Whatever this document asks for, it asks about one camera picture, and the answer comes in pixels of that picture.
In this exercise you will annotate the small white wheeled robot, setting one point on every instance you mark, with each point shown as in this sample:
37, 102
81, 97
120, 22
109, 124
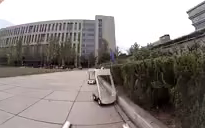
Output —
104, 87
91, 76

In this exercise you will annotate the large curved grey building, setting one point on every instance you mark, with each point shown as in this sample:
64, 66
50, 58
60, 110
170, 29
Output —
56, 33

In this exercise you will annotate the grey concrete kerb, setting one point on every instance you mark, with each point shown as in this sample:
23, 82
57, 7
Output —
136, 113

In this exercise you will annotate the row of trees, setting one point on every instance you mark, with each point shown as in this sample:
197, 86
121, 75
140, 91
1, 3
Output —
43, 53

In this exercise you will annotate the green hedge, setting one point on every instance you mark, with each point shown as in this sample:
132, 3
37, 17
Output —
163, 76

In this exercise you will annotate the robot's own part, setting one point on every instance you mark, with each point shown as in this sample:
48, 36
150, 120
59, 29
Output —
125, 126
66, 124

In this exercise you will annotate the grey concrete slab plaza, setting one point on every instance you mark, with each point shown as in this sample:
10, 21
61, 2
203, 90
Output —
46, 100

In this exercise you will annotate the low grey building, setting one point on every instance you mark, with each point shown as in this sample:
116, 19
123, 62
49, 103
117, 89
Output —
180, 40

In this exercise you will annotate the grass strip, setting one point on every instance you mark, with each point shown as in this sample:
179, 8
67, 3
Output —
13, 70

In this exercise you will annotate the grey building with balconies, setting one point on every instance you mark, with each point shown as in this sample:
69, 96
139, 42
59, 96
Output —
202, 14

